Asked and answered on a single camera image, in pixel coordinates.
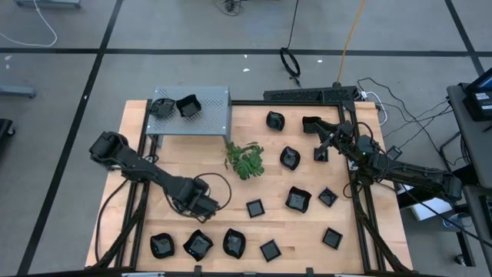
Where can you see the black perforated metal panel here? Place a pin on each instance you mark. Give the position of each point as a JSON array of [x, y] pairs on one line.
[[300, 94]]

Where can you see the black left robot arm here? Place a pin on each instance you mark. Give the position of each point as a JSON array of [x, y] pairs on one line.
[[146, 171]]

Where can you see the small black desk box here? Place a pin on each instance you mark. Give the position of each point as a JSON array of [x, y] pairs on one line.
[[478, 104]]

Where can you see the green plant in white pot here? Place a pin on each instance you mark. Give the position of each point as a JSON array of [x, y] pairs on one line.
[[245, 161]]

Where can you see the grey side desk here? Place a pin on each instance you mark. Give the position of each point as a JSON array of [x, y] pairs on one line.
[[473, 138], [480, 215]]

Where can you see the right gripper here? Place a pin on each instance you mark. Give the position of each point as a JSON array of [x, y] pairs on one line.
[[346, 138]]

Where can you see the grey perforated metal shelf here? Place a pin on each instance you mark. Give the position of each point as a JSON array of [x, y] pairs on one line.
[[211, 123]]

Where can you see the black chair base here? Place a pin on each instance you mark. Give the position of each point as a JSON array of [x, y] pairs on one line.
[[4, 129]]

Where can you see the black power adapter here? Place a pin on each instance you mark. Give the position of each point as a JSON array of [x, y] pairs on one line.
[[394, 152]]

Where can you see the white box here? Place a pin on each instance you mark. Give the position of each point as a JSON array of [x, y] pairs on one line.
[[430, 209]]

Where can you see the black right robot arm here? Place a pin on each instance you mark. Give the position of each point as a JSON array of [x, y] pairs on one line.
[[415, 175]]

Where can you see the black leaf-shaped mini plate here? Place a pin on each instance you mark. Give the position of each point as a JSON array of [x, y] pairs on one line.
[[234, 243], [275, 121], [161, 107], [290, 158], [161, 245]]

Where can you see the black wavy square mini plate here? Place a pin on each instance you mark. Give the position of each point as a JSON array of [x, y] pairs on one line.
[[188, 106], [298, 199], [198, 245], [309, 125]]

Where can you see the large black monitor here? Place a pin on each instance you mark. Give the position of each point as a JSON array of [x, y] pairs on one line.
[[485, 79]]

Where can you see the grey table base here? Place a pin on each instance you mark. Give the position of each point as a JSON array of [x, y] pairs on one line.
[[61, 4]]

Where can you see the grey floor bar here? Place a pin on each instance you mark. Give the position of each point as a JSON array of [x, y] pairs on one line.
[[15, 91]]

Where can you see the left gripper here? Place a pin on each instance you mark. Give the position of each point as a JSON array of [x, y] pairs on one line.
[[196, 200]]

